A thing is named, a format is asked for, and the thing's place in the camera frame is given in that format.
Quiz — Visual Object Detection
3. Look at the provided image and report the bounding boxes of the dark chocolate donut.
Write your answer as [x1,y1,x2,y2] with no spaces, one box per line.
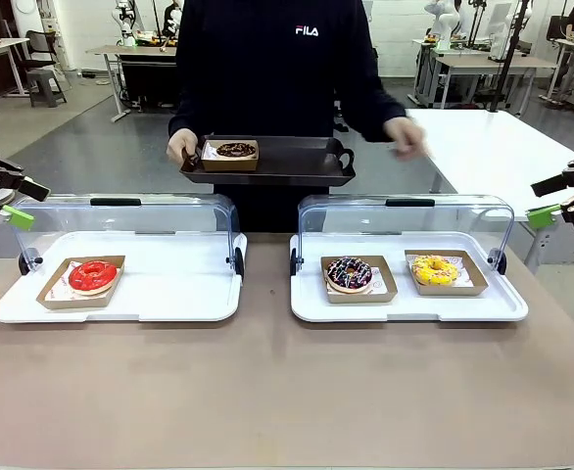
[215,141,258,160]

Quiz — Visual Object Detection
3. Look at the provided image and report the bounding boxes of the black serving tray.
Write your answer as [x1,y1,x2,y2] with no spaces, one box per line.
[178,135,357,187]

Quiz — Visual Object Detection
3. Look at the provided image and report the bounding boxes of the person right forearm black sleeve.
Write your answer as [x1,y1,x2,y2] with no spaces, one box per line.
[167,72,210,141]

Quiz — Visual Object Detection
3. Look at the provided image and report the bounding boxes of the person left forearm black sleeve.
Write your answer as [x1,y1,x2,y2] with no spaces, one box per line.
[338,68,411,143]

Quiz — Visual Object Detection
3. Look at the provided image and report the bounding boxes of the red glazed donut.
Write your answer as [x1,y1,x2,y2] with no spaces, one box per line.
[68,259,120,297]

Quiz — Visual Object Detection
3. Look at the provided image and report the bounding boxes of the red donut in cardboard tray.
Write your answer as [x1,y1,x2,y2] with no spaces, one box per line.
[35,255,126,310]

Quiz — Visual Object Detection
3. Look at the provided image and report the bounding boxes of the brown cardboard donut tray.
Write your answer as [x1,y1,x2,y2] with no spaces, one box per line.
[404,249,490,297]
[320,254,399,305]

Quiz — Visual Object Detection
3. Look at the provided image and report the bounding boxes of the yellow glazed sprinkle donut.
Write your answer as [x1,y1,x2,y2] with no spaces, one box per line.
[411,254,460,287]

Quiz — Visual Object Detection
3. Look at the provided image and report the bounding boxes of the chocolate donut with rainbow sprinkles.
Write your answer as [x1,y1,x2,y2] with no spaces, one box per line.
[325,257,374,294]

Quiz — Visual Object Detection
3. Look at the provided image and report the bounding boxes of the person torso black sweatshirt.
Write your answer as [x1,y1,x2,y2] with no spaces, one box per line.
[167,0,410,234]

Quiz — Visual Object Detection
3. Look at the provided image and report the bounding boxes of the person left hand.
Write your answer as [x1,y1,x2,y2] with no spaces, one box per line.
[382,116,435,163]

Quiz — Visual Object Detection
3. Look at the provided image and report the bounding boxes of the person right hand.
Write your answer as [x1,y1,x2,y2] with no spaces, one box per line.
[166,127,204,167]

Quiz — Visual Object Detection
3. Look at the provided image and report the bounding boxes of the large white table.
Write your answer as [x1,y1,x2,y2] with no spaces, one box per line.
[404,108,574,268]

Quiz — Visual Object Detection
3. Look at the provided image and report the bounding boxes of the grey plastic stool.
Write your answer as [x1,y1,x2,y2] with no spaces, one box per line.
[25,69,68,108]

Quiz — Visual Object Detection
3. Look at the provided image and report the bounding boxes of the clear display case lid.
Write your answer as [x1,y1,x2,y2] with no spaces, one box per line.
[297,194,516,275]
[11,193,242,275]

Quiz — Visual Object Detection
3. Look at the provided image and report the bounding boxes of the dark office chair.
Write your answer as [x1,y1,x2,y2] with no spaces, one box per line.
[24,29,66,71]

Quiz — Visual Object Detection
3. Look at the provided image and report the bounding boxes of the wood top lab table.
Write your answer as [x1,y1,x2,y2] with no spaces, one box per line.
[433,53,558,117]

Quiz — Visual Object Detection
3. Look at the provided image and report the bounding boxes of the black tripod pole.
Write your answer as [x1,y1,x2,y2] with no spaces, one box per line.
[490,0,534,115]

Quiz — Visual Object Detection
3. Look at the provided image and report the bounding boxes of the white display case base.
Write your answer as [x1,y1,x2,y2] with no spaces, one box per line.
[289,230,530,323]
[0,230,248,324]

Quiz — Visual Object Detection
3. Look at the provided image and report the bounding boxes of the wood top table white legs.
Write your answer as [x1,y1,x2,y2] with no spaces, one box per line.
[85,44,180,123]

